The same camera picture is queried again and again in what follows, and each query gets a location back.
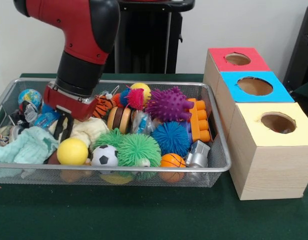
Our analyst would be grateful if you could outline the small globe ball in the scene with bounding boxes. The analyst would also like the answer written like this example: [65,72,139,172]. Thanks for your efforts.
[17,89,43,111]

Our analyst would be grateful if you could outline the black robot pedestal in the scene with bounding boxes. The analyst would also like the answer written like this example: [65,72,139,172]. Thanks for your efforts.
[103,0,196,74]

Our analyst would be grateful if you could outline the silver toy vehicle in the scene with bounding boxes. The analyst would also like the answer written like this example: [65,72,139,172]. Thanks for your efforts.
[185,139,211,169]

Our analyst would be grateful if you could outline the shallow mesh bin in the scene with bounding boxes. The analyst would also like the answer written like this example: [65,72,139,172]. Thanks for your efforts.
[0,77,232,188]

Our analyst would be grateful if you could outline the cream waffle cloth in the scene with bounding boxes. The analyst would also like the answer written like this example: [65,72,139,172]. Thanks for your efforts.
[48,117,110,148]

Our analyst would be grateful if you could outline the plain yellow ball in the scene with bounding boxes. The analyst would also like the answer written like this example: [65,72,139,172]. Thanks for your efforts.
[56,137,89,166]

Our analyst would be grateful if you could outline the small soccer ball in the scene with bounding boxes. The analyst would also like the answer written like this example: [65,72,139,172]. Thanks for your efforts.
[90,144,119,167]

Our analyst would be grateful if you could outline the dark green table cloth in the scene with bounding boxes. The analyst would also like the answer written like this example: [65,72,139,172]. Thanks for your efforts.
[0,72,308,240]
[288,79,308,118]

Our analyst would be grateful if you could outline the blue spiky ball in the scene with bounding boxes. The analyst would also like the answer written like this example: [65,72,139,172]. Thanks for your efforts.
[151,121,191,156]

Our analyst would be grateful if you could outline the orange building block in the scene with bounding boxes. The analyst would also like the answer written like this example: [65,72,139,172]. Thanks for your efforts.
[187,98,211,143]

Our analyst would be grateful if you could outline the wooden box with three holes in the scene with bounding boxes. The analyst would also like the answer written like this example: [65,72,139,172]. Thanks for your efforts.
[203,47,308,201]

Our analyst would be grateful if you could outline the green spiky puffer toy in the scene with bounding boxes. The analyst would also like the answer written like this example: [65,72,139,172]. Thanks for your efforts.
[93,128,162,168]

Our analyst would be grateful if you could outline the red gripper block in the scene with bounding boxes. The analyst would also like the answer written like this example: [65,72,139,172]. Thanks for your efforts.
[43,86,99,145]

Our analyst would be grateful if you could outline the black upright panel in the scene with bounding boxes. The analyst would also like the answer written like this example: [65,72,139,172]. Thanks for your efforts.
[282,3,308,87]

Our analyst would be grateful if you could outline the small orange basketball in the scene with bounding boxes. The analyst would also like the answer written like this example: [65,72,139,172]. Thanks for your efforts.
[160,153,187,183]

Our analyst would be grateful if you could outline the mint waffle cloth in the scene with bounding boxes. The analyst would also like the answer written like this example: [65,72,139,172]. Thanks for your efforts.
[0,126,59,165]

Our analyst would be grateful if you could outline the purple spiky toy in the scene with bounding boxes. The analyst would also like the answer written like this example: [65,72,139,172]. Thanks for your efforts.
[145,86,195,123]

